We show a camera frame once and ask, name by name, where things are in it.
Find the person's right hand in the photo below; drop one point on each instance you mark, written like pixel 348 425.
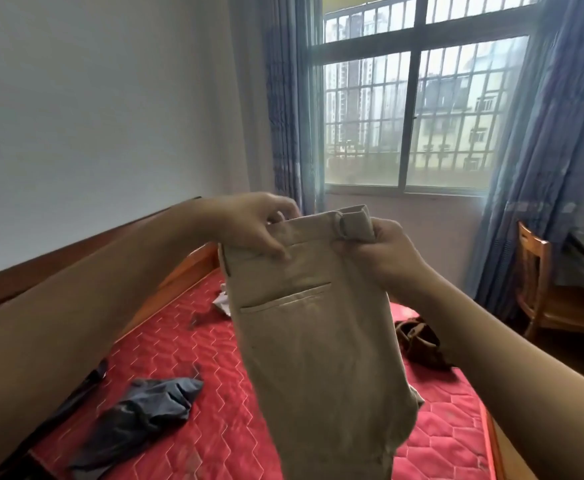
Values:
pixel 394 259

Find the person's left hand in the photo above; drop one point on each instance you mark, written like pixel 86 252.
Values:
pixel 252 219

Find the brown sweater with blue trim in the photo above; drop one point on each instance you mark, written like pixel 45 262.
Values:
pixel 422 344

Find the beige shirt clothes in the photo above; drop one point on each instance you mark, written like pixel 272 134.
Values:
pixel 322 354

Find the dark grey trousers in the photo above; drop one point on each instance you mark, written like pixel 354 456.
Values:
pixel 137 419

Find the person's left forearm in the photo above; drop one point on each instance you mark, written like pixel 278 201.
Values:
pixel 72 319

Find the person's right forearm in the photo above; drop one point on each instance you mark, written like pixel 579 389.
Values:
pixel 521 389

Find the wooden headboard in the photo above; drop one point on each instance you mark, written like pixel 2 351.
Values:
pixel 187 274

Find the blue curtain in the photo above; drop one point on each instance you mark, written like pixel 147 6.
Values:
pixel 546 169
pixel 287 119

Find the wooden chair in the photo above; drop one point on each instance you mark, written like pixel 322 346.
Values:
pixel 536 274

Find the red quilted mattress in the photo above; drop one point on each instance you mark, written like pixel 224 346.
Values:
pixel 212 394

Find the black bag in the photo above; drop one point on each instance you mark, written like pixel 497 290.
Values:
pixel 62 409

